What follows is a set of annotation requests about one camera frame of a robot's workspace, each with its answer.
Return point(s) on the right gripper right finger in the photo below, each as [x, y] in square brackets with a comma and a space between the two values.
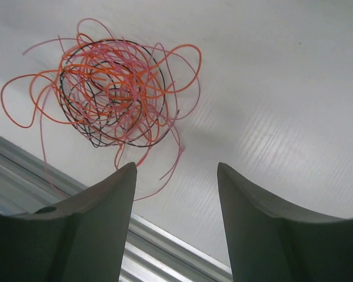
[272, 239]

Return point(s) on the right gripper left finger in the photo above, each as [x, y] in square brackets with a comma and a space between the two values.
[81, 238]

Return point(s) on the aluminium rail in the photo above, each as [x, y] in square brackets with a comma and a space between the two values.
[150, 253]

